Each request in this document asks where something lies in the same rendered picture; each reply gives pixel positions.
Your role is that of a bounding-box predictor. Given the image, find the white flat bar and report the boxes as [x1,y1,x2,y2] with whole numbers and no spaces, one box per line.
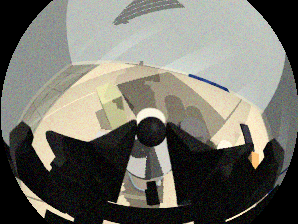
[94,131,108,139]

